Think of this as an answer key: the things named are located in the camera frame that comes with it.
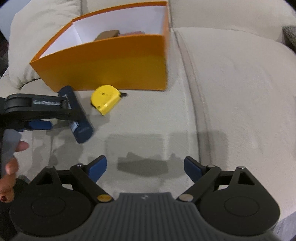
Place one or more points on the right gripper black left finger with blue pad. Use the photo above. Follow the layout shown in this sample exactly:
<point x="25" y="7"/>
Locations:
<point x="56" y="202"/>

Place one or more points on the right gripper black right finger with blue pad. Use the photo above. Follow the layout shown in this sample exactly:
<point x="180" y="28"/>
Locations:
<point x="233" y="202"/>

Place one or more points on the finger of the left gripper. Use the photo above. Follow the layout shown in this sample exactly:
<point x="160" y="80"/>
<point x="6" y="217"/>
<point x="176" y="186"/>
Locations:
<point x="61" y="114"/>
<point x="36" y="125"/>

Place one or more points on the dark blue cylindrical can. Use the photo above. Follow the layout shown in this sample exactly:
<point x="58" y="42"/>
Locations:
<point x="82" y="128"/>

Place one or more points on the person's hand red nails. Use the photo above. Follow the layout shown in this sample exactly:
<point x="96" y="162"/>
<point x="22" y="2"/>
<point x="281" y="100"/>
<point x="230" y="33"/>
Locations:
<point x="9" y="180"/>

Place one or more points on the yellow tape measure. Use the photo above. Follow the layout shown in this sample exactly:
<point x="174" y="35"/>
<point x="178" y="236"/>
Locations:
<point x="105" y="97"/>

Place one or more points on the orange cardboard box white inside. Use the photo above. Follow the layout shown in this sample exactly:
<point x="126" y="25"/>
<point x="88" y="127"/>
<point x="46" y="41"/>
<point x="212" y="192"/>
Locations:
<point x="135" y="60"/>

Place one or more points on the beige sofa cushion pillow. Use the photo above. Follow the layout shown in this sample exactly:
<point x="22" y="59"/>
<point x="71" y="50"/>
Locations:
<point x="31" y="28"/>

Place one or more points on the beige sofa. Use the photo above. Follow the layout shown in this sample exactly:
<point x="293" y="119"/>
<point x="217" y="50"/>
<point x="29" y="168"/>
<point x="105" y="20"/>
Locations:
<point x="229" y="101"/>

